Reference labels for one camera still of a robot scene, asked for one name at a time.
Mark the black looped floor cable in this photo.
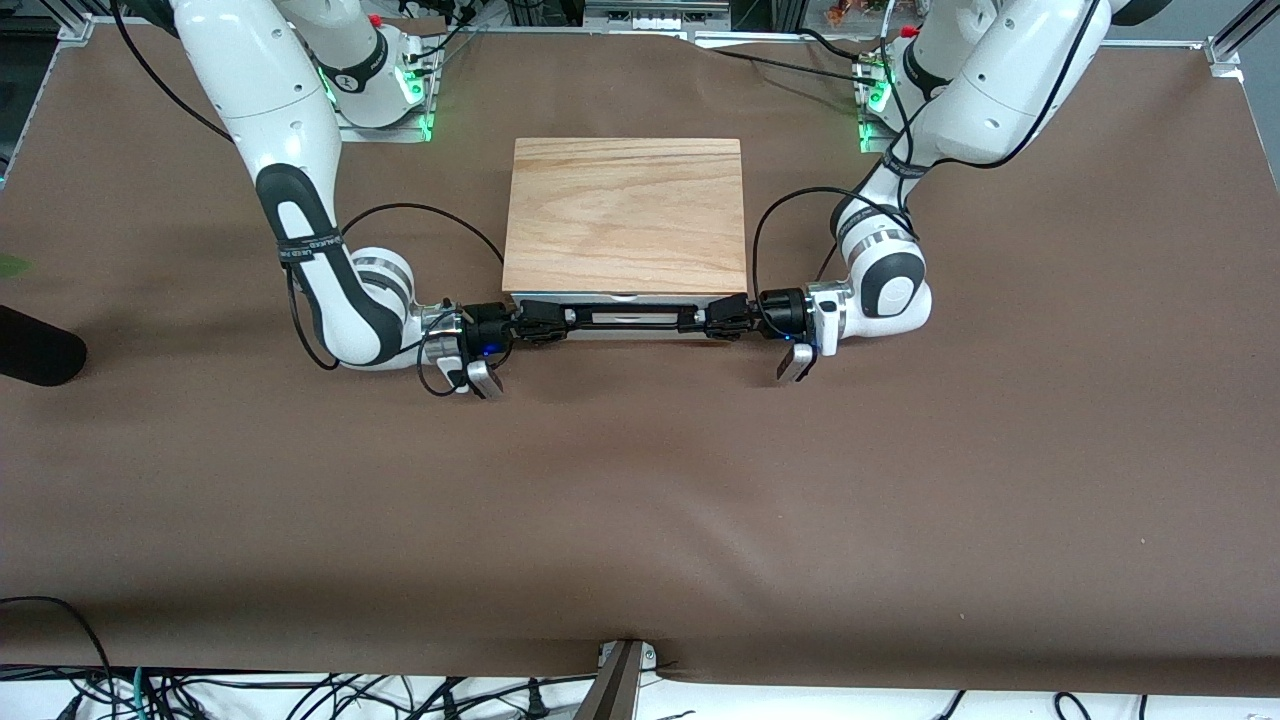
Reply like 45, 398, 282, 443
0, 595, 116, 720

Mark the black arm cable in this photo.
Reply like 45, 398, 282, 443
752, 0, 1101, 301
110, 0, 507, 397

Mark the aluminium frame rail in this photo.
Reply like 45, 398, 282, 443
60, 15, 1211, 51

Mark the black base power cable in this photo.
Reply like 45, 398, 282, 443
700, 45, 866, 79

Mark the long black floor cable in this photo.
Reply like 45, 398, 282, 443
285, 674, 603, 720

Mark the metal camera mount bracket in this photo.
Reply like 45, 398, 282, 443
575, 638, 661, 720

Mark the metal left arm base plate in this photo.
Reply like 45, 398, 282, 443
858, 55, 906, 156

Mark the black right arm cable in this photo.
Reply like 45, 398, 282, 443
110, 0, 507, 397

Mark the wooden drawer cabinet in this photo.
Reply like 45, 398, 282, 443
501, 138, 749, 341

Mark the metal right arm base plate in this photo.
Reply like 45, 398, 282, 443
330, 60, 439, 145

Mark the brown paper table cover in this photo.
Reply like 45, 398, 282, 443
0, 20, 1280, 701

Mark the black cylinder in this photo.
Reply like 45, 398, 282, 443
0, 305, 89, 388

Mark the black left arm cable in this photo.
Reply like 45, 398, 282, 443
752, 0, 1101, 301

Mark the white drawer with black handle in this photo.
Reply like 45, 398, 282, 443
512, 292, 747, 337

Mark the black base signal cable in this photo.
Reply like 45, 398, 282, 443
405, 5, 479, 66

